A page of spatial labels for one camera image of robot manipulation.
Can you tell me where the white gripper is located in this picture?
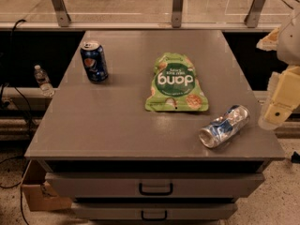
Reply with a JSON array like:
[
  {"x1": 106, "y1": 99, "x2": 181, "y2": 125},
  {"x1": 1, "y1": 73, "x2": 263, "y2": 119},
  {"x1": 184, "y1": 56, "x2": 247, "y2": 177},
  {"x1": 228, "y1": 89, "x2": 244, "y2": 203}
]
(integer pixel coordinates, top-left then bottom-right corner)
[{"x1": 258, "y1": 66, "x2": 300, "y2": 130}]

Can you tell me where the green rice chip bag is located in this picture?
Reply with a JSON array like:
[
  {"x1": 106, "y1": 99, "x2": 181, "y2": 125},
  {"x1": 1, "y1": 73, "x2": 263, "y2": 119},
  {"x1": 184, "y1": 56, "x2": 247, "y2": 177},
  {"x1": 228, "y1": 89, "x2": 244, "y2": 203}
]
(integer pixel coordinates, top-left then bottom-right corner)
[{"x1": 145, "y1": 52, "x2": 209, "y2": 112}]

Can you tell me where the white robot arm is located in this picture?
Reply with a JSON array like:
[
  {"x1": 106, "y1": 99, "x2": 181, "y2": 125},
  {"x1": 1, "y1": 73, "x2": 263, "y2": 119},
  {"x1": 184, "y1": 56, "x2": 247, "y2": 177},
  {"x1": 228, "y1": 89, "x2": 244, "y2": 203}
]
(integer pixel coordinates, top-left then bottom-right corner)
[{"x1": 256, "y1": 7, "x2": 300, "y2": 130}]

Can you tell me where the crushed silver blue can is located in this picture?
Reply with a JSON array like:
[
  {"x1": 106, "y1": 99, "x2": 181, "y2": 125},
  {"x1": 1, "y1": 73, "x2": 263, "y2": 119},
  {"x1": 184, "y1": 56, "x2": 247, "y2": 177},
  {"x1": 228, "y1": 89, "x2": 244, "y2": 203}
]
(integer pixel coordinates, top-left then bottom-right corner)
[{"x1": 199, "y1": 105, "x2": 250, "y2": 149}]

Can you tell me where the lower grey drawer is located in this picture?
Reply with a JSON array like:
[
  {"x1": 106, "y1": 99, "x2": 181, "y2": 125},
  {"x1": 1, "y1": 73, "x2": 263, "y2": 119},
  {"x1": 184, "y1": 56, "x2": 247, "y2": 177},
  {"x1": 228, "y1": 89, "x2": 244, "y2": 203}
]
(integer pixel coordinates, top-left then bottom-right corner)
[{"x1": 71, "y1": 202, "x2": 237, "y2": 221}]

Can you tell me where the grey drawer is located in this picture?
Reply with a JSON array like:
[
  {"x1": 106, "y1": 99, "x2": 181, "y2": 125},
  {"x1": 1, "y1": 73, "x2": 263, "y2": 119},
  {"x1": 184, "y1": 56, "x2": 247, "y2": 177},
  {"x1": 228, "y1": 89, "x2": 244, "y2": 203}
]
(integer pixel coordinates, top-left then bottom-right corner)
[
  {"x1": 46, "y1": 172, "x2": 264, "y2": 199},
  {"x1": 71, "y1": 202, "x2": 237, "y2": 221}
]

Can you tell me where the blue Pepsi can upright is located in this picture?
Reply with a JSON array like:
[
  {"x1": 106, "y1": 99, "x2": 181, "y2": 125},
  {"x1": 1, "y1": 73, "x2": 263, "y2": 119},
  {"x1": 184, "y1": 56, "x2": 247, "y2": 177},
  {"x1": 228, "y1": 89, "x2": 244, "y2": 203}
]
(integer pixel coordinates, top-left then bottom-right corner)
[{"x1": 80, "y1": 40, "x2": 109, "y2": 83}]

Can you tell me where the upper grey drawer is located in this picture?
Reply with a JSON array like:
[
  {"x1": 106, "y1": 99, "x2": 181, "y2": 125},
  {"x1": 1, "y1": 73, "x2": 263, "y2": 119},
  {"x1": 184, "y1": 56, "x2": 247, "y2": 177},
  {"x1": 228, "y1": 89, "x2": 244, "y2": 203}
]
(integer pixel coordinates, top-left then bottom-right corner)
[{"x1": 46, "y1": 172, "x2": 264, "y2": 199}]

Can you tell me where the clear plastic water bottle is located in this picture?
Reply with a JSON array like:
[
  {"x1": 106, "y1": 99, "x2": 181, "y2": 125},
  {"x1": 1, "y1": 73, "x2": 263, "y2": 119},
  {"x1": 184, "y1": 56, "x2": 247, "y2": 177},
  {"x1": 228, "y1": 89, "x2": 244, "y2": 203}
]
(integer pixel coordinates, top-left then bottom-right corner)
[{"x1": 34, "y1": 65, "x2": 55, "y2": 98}]

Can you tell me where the brown cardboard box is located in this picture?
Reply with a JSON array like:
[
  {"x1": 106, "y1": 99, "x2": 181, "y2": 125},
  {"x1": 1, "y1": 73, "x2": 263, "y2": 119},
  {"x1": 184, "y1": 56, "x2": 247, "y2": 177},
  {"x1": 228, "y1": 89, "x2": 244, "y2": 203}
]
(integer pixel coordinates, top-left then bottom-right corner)
[{"x1": 21, "y1": 161, "x2": 72, "y2": 212}]

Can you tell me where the right metal railing post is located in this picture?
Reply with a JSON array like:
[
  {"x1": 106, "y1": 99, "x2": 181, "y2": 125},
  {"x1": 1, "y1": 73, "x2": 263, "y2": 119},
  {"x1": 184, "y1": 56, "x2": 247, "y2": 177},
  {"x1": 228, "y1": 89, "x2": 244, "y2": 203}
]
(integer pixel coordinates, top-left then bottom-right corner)
[{"x1": 244, "y1": 0, "x2": 266, "y2": 28}]

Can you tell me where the metal railing post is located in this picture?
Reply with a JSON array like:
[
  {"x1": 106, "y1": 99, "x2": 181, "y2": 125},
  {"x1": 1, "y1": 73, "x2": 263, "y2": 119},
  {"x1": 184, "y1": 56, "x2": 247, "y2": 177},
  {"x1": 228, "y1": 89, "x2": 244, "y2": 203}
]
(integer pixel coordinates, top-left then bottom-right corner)
[
  {"x1": 51, "y1": 0, "x2": 71, "y2": 27},
  {"x1": 244, "y1": 0, "x2": 266, "y2": 28},
  {"x1": 172, "y1": 0, "x2": 184, "y2": 28}
]

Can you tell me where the black upper drawer handle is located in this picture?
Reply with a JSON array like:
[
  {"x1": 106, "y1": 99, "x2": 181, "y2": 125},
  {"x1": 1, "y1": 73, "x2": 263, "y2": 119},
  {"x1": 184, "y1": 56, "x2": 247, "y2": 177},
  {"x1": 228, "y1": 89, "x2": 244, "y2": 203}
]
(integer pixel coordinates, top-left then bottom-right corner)
[{"x1": 138, "y1": 183, "x2": 173, "y2": 196}]

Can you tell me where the black drawer handle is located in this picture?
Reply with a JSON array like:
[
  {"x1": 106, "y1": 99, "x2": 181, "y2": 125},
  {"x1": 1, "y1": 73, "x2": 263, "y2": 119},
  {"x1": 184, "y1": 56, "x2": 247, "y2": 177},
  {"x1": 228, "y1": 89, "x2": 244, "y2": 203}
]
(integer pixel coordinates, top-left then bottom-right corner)
[
  {"x1": 138, "y1": 183, "x2": 173, "y2": 196},
  {"x1": 141, "y1": 211, "x2": 168, "y2": 221}
]

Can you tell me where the black lower drawer handle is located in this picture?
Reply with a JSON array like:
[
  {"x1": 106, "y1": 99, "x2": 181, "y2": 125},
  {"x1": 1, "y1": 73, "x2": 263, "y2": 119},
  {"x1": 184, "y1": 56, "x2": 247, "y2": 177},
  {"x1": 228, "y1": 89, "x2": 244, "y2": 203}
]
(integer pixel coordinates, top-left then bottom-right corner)
[{"x1": 141, "y1": 211, "x2": 168, "y2": 221}]

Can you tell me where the middle metal railing post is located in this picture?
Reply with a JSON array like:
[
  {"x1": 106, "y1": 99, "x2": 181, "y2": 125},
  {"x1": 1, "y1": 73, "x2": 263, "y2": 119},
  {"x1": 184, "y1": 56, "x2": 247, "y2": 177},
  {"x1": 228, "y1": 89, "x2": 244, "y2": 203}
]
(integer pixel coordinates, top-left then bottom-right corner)
[{"x1": 172, "y1": 0, "x2": 184, "y2": 28}]

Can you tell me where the left metal railing post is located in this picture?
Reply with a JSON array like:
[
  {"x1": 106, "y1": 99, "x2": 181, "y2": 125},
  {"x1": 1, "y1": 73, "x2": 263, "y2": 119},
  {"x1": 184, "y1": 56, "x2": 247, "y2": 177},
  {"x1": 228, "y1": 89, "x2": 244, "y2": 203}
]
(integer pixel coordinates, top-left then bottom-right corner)
[{"x1": 51, "y1": 0, "x2": 71, "y2": 27}]

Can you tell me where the black cable left side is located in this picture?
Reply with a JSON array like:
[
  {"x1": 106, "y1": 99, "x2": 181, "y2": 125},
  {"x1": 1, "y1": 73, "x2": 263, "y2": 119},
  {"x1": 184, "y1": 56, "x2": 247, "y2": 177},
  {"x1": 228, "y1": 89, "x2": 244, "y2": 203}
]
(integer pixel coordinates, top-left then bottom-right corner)
[{"x1": 0, "y1": 18, "x2": 36, "y2": 225}]

